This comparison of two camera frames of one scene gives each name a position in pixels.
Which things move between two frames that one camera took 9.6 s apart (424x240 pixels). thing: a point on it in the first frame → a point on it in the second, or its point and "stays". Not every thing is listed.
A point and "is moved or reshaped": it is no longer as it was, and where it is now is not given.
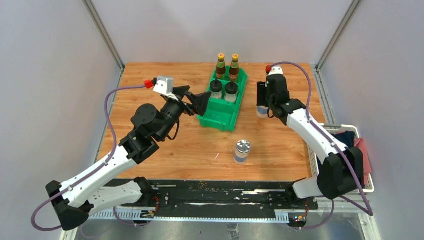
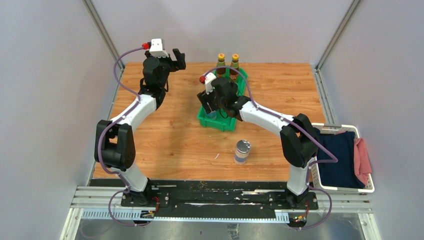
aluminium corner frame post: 97,19 stays
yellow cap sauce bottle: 234,70 stays
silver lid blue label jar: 242,149 stays
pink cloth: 359,142 stays
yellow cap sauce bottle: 221,67 stays
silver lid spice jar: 262,111 is moved or reshaped
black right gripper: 262,89 → 205,98
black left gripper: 199,102 → 174,65
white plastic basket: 314,162 stays
